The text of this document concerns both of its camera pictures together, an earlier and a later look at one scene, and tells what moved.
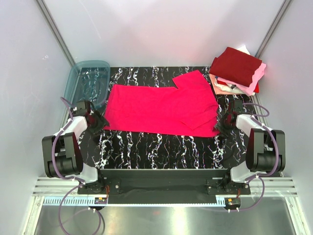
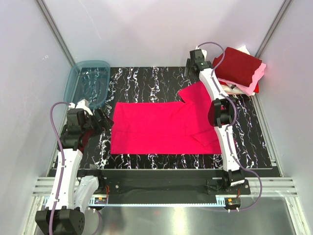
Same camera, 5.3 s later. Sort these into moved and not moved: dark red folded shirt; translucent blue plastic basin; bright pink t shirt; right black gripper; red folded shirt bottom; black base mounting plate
Moved: bright pink t shirt; right black gripper
Not moved: translucent blue plastic basin; black base mounting plate; dark red folded shirt; red folded shirt bottom
